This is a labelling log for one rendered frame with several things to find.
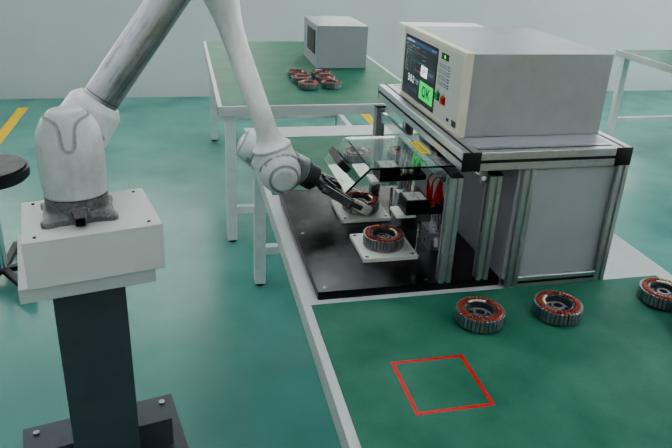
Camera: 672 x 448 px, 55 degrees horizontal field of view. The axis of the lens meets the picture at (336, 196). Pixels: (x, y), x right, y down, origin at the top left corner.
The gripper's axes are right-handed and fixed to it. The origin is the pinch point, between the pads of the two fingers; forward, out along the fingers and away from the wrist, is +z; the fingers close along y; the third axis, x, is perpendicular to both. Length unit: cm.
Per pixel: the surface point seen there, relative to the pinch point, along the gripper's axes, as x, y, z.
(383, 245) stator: -0.6, 29.5, -1.5
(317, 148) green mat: -5, -67, 3
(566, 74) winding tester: 60, 35, 11
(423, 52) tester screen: 46.8, 7.5, -11.9
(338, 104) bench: 7, -134, 24
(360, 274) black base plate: -7.8, 37.3, -6.7
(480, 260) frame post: 11.3, 44.6, 15.2
